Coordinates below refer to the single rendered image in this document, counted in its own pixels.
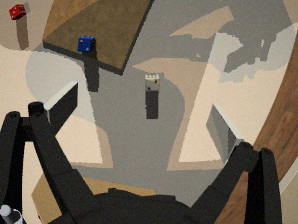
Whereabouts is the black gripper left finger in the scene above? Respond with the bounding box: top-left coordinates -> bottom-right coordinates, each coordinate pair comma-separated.
0,81 -> 118,224

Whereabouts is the dark blue die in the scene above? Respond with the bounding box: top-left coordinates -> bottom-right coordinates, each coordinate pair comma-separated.
77,36 -> 96,53

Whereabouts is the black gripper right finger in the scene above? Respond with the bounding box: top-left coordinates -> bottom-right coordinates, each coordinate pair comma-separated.
175,104 -> 283,224

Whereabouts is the brown textured mat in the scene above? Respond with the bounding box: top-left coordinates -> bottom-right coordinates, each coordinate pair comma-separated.
42,0 -> 150,69

